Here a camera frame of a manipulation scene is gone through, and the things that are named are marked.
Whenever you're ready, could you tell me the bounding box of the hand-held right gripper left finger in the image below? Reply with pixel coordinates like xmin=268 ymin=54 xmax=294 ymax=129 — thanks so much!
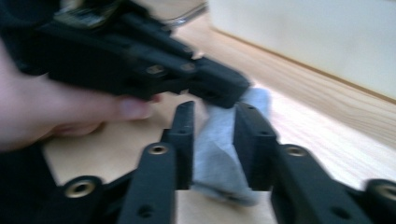
xmin=160 ymin=101 xmax=195 ymax=190

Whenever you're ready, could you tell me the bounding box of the grey sock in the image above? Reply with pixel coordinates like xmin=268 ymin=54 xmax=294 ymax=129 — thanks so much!
xmin=191 ymin=87 xmax=273 ymax=207

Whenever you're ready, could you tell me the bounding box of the white compartment storage box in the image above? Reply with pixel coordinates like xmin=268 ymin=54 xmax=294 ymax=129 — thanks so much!
xmin=207 ymin=0 xmax=396 ymax=104

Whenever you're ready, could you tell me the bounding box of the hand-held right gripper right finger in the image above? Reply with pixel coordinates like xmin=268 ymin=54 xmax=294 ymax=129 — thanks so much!
xmin=234 ymin=102 xmax=279 ymax=190

